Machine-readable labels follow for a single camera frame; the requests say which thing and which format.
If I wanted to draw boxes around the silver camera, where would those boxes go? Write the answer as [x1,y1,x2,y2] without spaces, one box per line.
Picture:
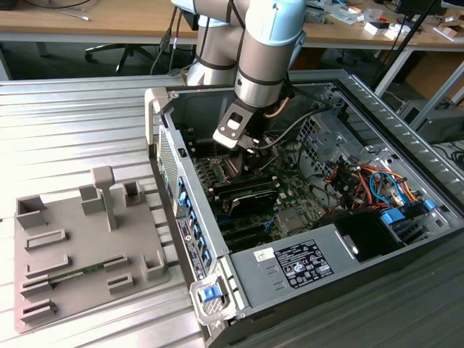
[212,102,257,150]

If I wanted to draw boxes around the silver CPU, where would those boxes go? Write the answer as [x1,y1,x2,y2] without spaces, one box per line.
[226,154,252,179]

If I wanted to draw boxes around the black camera cable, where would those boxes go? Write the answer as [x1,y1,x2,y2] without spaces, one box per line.
[259,104,331,149]

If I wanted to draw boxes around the tangled coloured wires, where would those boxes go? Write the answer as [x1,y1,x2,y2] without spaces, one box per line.
[323,162,427,213]

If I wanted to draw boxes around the grey parts rack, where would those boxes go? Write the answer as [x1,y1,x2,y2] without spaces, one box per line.
[13,165,173,334]

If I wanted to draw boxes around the blue disk carrier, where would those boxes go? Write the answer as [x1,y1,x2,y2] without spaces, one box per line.
[379,208,407,228]

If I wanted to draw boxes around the white barcode sticker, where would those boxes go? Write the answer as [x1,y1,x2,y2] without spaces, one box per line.
[252,247,275,262]

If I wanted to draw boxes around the green RAM stick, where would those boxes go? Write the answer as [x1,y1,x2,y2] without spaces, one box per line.
[46,261,112,284]

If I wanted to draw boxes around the open PC case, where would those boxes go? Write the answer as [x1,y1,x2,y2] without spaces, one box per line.
[144,68,464,344]

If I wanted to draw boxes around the CPU socket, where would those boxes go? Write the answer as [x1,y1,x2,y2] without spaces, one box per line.
[212,154,254,184]

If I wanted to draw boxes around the black drive shroud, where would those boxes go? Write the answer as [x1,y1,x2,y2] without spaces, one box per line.
[318,210,409,264]

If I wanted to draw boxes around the grey computer box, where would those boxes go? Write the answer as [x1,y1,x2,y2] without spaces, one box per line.
[397,99,464,146]

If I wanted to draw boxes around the cardboard box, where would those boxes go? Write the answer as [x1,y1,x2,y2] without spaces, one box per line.
[433,24,464,44]

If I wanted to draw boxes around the black expansion slot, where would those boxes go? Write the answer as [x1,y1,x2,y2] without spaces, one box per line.
[217,217,272,239]

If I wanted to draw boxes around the grey power supply unit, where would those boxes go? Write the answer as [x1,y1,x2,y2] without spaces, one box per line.
[230,223,360,309]

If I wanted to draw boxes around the small white box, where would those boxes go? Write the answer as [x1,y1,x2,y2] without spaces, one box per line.
[363,20,392,36]

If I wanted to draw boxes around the black graphics card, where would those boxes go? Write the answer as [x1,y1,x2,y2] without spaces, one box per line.
[212,181,280,219]

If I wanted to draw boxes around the green motherboard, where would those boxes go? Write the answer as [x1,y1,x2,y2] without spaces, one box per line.
[188,137,349,254]

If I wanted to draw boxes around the blue case latch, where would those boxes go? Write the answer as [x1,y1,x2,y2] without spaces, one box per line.
[198,285,221,302]

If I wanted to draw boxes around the black office chair base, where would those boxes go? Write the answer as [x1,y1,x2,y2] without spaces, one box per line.
[85,42,157,75]

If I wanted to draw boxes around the wooden desk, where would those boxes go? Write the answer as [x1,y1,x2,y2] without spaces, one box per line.
[0,0,199,46]
[303,0,464,123]

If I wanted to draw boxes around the grey chipset heatsink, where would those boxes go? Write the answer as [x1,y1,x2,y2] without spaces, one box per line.
[277,209,310,233]

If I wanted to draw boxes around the wire locking lever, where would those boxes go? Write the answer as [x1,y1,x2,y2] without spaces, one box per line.
[260,154,281,173]

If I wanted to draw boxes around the black slanted pole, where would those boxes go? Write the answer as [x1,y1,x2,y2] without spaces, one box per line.
[372,0,436,90]

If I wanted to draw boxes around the perforated metal drive cage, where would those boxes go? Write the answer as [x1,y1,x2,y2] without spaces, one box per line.
[295,115,351,178]

